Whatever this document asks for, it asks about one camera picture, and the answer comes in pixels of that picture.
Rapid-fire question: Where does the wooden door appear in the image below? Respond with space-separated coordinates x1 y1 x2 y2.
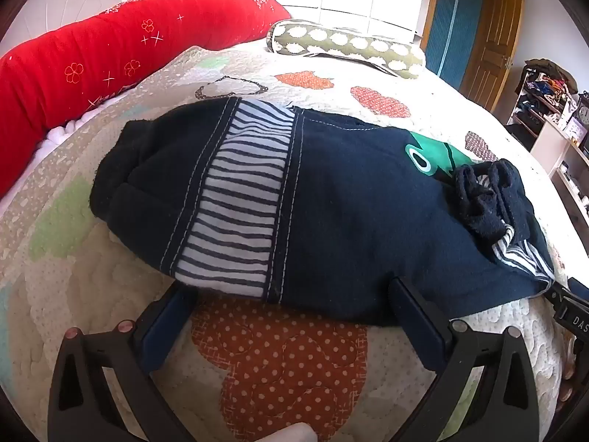
460 0 526 111

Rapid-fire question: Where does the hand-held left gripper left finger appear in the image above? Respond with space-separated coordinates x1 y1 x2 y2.
47 282 200 442

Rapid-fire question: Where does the blue curtain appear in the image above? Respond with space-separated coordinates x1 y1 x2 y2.
426 0 485 93

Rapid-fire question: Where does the quilted bedspread with heart patches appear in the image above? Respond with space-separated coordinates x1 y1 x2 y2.
0 46 589 442

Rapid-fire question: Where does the red quilted blanket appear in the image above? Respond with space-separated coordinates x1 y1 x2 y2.
0 0 293 199

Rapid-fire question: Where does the white headboard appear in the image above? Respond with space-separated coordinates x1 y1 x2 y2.
21 0 125 51

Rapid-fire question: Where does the olive patterned bolster pillow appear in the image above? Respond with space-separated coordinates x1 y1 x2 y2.
266 19 426 81

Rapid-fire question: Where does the small table clock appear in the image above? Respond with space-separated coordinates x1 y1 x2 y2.
571 101 589 138

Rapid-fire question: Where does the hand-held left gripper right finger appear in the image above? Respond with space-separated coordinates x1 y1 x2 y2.
388 277 540 442

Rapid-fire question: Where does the cluttered storage shelf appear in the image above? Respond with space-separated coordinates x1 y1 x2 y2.
506 57 589 217

